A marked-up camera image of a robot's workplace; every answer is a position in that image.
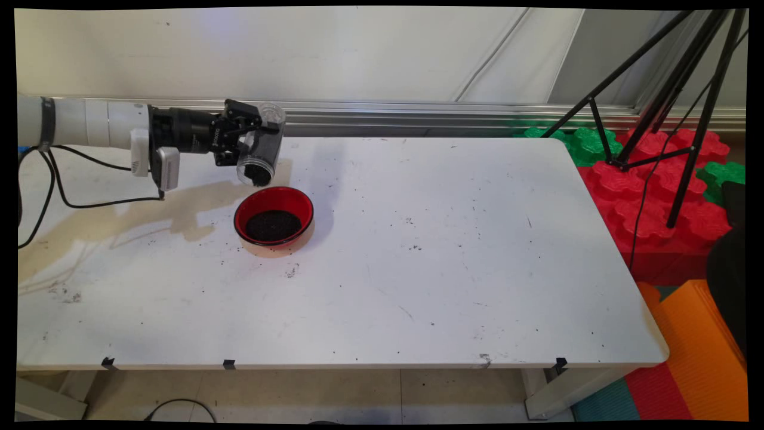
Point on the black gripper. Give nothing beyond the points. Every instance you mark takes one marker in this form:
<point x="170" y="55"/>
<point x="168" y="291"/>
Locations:
<point x="191" y="128"/>

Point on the clear plastic jar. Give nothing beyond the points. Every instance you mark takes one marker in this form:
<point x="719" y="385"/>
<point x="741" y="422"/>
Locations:
<point x="265" y="143"/>

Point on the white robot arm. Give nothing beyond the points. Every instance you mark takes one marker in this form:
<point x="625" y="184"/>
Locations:
<point x="89" y="122"/>

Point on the red bowl with black rim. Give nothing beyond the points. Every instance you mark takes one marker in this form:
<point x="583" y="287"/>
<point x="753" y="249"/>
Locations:
<point x="262" y="200"/>

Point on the white table leg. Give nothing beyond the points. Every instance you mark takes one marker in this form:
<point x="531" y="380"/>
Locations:
<point x="567" y="394"/>
<point x="54" y="403"/>

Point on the green foam block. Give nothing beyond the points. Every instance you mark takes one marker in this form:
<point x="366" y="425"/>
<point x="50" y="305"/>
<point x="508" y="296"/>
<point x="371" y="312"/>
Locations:
<point x="588" y="146"/>
<point x="722" y="179"/>

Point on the red foam block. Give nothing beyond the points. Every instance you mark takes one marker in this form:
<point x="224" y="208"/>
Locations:
<point x="710" y="146"/>
<point x="609" y="179"/>
<point x="650" y="221"/>

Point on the teal ribbed mat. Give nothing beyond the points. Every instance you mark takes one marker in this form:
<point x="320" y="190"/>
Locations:
<point x="606" y="403"/>

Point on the black tripod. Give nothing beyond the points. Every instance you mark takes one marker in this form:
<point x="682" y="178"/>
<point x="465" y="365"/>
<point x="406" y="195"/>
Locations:
<point x="707" y="119"/>

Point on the red ribbed mat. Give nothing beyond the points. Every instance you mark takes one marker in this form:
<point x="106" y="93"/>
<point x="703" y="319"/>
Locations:
<point x="656" y="394"/>

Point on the orange ribbed mat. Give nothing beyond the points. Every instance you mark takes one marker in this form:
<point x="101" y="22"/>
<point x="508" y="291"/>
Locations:
<point x="698" y="346"/>

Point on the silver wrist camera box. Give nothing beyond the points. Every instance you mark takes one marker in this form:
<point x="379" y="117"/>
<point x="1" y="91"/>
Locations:
<point x="168" y="170"/>

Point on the aluminium wall rail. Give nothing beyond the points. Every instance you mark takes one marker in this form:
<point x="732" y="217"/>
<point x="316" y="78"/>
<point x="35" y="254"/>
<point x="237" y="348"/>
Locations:
<point x="418" y="113"/>

